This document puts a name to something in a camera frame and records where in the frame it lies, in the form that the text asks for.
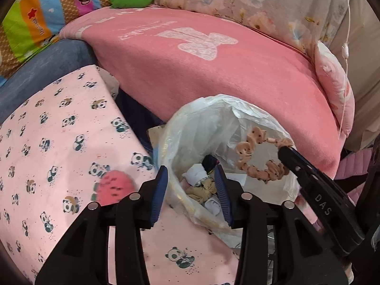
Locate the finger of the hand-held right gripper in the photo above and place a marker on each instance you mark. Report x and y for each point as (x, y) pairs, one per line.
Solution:
(320, 199)

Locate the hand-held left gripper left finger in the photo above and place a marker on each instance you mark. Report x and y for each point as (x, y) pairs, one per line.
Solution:
(158, 196)

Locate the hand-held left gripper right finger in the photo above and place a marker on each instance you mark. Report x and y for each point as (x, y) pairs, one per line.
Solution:
(224, 196)

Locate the white sock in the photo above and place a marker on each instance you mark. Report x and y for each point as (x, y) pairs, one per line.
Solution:
(213, 207)
(194, 175)

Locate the pink green round puff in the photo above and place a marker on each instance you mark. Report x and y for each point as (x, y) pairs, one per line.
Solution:
(115, 187)

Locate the white plastic bag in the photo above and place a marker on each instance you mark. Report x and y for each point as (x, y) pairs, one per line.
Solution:
(207, 118)

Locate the beige cloth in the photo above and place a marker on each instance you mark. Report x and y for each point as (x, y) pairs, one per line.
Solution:
(202, 191)

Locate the dark cloth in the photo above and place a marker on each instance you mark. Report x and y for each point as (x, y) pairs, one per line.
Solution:
(210, 163)

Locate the pink quilted cushion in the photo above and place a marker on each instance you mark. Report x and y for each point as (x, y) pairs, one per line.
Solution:
(353, 172)

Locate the pink panda printed sheet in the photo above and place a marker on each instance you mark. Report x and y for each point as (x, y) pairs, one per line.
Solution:
(59, 142)

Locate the pink floral pillow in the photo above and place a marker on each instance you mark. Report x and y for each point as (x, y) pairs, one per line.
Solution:
(334, 80)

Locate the pink blanket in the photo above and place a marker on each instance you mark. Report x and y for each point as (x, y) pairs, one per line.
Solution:
(193, 80)

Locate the blue sofa cushion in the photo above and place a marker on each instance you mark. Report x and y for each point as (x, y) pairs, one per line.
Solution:
(53, 62)

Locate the grey floral quilt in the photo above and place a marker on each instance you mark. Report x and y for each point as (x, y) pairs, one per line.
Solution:
(237, 0)

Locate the striped cartoon pillow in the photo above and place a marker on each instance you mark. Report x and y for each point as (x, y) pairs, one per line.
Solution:
(44, 12)

